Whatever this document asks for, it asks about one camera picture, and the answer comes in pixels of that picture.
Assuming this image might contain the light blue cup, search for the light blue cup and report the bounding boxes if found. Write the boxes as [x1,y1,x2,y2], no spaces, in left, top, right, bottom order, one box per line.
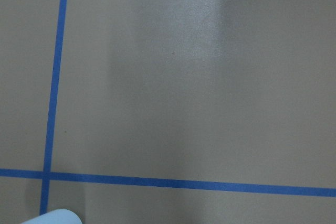
[22,209,82,224]

